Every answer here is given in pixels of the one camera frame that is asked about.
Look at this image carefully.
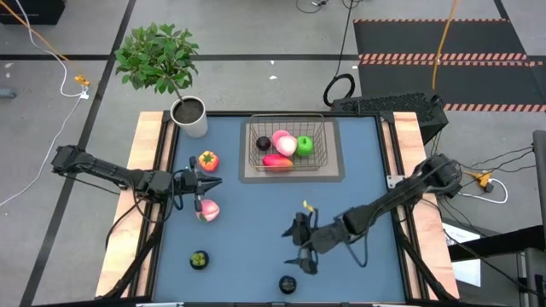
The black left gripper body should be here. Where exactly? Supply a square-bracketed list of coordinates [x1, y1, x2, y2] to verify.
[171, 156, 202, 213]

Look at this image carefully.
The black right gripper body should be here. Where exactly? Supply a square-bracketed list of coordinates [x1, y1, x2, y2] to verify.
[307, 219, 351, 256]

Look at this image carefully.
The pink peach with leaf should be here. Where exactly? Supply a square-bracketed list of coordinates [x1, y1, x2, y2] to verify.
[196, 199, 222, 223]
[276, 135, 299, 158]

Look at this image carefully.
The dark round fruit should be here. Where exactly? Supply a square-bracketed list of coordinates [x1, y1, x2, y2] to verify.
[278, 275, 298, 295]

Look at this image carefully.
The red orange mango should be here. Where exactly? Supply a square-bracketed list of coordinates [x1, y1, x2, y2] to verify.
[261, 153, 295, 172]

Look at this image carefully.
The green apple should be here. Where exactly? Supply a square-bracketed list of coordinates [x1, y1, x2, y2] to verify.
[295, 135, 315, 158]

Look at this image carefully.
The orange bell pepper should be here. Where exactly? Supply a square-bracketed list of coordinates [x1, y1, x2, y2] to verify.
[198, 150, 220, 173]

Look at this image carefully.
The white plant pot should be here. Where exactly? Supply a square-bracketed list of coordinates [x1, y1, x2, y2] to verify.
[170, 96, 209, 139]

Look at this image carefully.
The wooden side board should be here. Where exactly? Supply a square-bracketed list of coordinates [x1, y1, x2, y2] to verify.
[94, 111, 176, 298]
[381, 111, 461, 299]

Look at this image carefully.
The grey placemat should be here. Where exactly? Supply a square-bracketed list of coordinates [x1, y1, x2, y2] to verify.
[238, 117, 346, 184]

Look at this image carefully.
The dark fruit with green top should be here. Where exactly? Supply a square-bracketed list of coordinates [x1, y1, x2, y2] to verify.
[189, 250, 211, 271]

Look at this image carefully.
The green leafy plant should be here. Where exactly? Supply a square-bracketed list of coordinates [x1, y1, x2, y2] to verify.
[114, 23, 200, 103]

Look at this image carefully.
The black computer case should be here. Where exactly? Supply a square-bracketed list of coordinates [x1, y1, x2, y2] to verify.
[331, 91, 450, 145]

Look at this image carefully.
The yellow power strip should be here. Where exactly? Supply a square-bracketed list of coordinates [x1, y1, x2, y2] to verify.
[471, 170, 494, 188]

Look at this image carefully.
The black metal beam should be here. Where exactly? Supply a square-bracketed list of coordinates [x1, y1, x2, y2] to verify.
[447, 224, 546, 262]

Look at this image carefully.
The black striped floor mat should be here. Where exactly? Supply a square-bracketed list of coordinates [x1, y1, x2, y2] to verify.
[352, 18, 546, 114]

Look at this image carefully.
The black box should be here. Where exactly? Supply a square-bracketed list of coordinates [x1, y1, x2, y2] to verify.
[0, 0, 67, 26]

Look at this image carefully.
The wire basket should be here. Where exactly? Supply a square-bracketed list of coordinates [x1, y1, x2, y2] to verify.
[248, 113, 329, 172]

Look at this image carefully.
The long white cable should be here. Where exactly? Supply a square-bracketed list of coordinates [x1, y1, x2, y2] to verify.
[0, 0, 90, 206]

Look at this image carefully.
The orange cable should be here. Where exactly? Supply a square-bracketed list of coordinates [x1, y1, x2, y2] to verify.
[0, 0, 91, 87]

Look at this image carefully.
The coiled black cable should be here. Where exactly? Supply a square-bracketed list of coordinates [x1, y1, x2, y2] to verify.
[322, 0, 357, 107]

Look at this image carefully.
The short white cable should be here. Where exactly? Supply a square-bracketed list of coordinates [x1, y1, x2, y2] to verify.
[458, 177, 509, 205]

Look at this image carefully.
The yellow cable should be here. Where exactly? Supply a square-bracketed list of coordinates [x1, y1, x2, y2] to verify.
[431, 0, 460, 91]

